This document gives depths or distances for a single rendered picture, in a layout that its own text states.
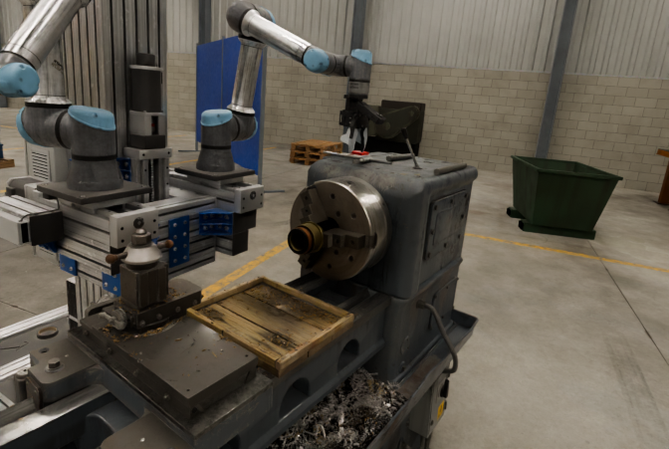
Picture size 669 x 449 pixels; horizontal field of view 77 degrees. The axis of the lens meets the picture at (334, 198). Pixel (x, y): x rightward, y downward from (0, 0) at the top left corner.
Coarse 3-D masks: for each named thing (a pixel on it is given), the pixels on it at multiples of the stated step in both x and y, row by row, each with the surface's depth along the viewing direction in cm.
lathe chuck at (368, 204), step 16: (320, 192) 130; (336, 192) 126; (352, 192) 123; (368, 192) 128; (336, 208) 127; (352, 208) 123; (368, 208) 123; (320, 224) 134; (352, 224) 124; (368, 224) 121; (384, 224) 127; (384, 240) 128; (320, 256) 133; (336, 256) 129; (352, 256) 126; (368, 256) 123; (320, 272) 134; (336, 272) 130; (352, 272) 127
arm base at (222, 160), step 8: (200, 152) 165; (208, 152) 163; (216, 152) 163; (224, 152) 165; (200, 160) 164; (208, 160) 163; (216, 160) 164; (224, 160) 165; (232, 160) 168; (200, 168) 164; (208, 168) 163; (216, 168) 163; (224, 168) 164; (232, 168) 168
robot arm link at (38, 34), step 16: (48, 0) 103; (64, 0) 105; (80, 0) 110; (32, 16) 100; (48, 16) 102; (64, 16) 105; (16, 32) 98; (32, 32) 98; (48, 32) 101; (16, 48) 96; (32, 48) 98; (48, 48) 102; (0, 64) 93; (16, 64) 93; (32, 64) 98; (0, 80) 92; (16, 80) 92; (32, 80) 96; (16, 96) 95
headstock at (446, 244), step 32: (320, 160) 153; (416, 160) 173; (384, 192) 134; (416, 192) 129; (448, 192) 153; (416, 224) 131; (448, 224) 156; (384, 256) 137; (416, 256) 135; (448, 256) 167; (384, 288) 139; (416, 288) 140
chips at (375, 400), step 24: (360, 384) 135; (384, 384) 137; (312, 408) 128; (336, 408) 131; (360, 408) 124; (384, 408) 131; (288, 432) 119; (312, 432) 121; (336, 432) 120; (360, 432) 118
